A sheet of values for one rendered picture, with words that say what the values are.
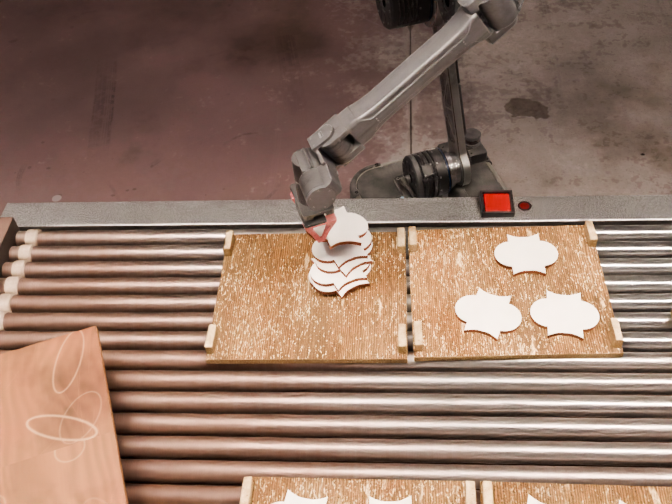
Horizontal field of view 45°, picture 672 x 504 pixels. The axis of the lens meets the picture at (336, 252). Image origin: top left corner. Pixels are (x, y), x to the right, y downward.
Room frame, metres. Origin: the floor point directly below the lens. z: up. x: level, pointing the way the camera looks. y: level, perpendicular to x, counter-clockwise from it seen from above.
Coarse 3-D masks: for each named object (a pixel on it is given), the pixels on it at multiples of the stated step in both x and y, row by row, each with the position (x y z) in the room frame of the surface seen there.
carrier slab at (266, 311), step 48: (240, 240) 1.28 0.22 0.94; (288, 240) 1.27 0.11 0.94; (384, 240) 1.23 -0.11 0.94; (240, 288) 1.14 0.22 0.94; (288, 288) 1.12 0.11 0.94; (384, 288) 1.10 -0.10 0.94; (240, 336) 1.01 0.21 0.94; (288, 336) 0.99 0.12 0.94; (336, 336) 0.98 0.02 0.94; (384, 336) 0.97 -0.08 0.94
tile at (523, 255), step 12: (516, 240) 1.18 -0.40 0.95; (528, 240) 1.18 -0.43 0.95; (504, 252) 1.15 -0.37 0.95; (516, 252) 1.15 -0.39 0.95; (528, 252) 1.15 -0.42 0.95; (540, 252) 1.14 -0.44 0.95; (552, 252) 1.14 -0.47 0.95; (504, 264) 1.12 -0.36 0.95; (516, 264) 1.12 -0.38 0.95; (528, 264) 1.11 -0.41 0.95; (540, 264) 1.11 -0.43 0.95; (552, 264) 1.11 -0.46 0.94
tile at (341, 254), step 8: (368, 232) 1.22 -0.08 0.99; (368, 240) 1.19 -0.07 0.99; (312, 248) 1.18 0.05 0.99; (320, 248) 1.18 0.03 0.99; (328, 248) 1.18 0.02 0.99; (336, 248) 1.18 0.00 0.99; (344, 248) 1.18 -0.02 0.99; (352, 248) 1.17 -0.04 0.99; (360, 248) 1.17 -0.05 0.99; (320, 256) 1.16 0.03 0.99; (328, 256) 1.16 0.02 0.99; (336, 256) 1.15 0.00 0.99; (344, 256) 1.15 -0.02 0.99; (352, 256) 1.15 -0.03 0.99; (360, 256) 1.15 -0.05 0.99; (336, 264) 1.14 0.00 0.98
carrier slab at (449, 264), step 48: (432, 240) 1.22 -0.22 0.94; (480, 240) 1.20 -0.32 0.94; (576, 240) 1.18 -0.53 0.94; (432, 288) 1.08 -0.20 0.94; (480, 288) 1.07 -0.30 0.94; (528, 288) 1.05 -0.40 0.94; (576, 288) 1.04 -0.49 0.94; (432, 336) 0.96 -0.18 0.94; (480, 336) 0.95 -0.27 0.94; (528, 336) 0.93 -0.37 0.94
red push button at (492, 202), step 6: (486, 198) 1.34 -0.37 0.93; (492, 198) 1.34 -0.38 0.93; (498, 198) 1.34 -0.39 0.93; (504, 198) 1.34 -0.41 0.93; (486, 204) 1.32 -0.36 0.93; (492, 204) 1.32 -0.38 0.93; (498, 204) 1.32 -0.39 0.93; (504, 204) 1.32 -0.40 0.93; (486, 210) 1.30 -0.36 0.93; (492, 210) 1.30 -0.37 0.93; (498, 210) 1.30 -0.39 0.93; (504, 210) 1.30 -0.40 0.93; (510, 210) 1.29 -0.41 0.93
